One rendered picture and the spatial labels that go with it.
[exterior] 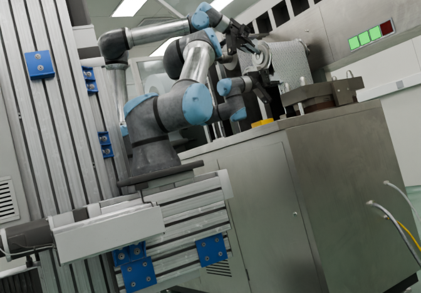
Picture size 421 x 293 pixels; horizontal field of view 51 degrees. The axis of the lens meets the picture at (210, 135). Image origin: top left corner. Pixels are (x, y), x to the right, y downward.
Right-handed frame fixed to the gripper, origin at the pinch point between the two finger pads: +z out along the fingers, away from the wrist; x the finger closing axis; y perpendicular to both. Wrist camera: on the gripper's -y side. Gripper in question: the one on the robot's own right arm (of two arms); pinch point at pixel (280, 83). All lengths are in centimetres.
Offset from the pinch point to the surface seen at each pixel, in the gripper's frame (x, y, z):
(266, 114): 7.9, -12.8, -7.1
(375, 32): -36.3, 9.8, 29.4
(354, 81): -19.9, -8.3, 27.5
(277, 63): -0.3, 9.8, 1.2
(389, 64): 114, 24, 263
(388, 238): -26, -80, 12
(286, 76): -0.2, 3.1, 4.7
